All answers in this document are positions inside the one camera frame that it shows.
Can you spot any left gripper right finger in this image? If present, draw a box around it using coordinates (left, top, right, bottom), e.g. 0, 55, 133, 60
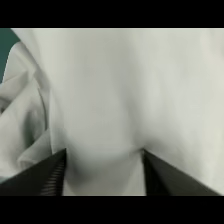
142, 149, 221, 197

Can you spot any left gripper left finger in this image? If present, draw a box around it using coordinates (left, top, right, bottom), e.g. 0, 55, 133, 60
0, 148, 68, 197

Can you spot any white shirt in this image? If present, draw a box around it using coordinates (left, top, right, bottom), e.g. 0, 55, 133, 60
0, 27, 224, 197

